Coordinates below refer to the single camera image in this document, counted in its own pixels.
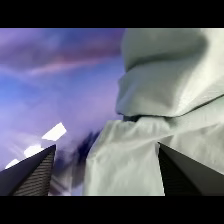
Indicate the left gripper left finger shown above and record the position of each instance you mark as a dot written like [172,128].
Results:
[31,176]

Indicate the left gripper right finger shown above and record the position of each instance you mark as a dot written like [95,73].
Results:
[186,176]

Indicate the pale green shirt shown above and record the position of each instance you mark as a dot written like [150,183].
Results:
[160,100]

